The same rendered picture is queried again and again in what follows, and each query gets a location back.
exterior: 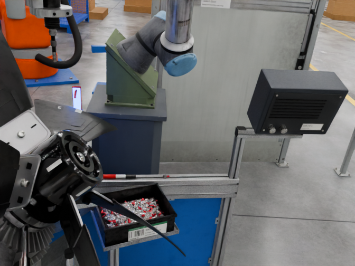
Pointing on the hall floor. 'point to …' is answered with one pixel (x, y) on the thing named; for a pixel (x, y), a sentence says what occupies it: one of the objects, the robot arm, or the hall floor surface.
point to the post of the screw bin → (113, 257)
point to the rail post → (223, 230)
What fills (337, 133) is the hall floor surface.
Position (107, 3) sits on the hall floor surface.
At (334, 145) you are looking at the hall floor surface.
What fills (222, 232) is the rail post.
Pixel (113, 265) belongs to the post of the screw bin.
